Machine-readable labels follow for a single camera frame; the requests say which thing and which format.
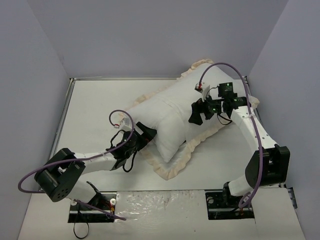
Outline white pillowcase with cream ruffle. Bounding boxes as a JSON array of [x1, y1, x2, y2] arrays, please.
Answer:
[[125, 59, 245, 180]]

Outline white pillow insert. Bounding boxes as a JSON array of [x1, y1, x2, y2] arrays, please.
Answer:
[[128, 98, 186, 163]]

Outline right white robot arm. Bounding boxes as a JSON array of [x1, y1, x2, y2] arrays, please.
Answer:
[[188, 82, 291, 207]]

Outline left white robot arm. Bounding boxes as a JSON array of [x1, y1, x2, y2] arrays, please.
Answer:
[[34, 118, 157, 209]]

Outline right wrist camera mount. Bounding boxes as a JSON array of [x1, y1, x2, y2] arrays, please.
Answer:
[[194, 82, 211, 101]]

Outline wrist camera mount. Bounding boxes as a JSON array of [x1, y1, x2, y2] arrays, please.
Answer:
[[194, 82, 211, 101], [113, 118, 132, 132]]

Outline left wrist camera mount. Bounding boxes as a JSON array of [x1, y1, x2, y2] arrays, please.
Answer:
[[113, 118, 132, 132]]

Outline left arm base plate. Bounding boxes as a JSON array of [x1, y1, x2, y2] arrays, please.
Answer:
[[67, 191, 118, 223]]

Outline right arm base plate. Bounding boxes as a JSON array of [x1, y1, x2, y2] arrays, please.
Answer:
[[205, 189, 255, 221]]

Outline black cable loop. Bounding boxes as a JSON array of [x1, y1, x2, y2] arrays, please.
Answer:
[[72, 211, 90, 240]]

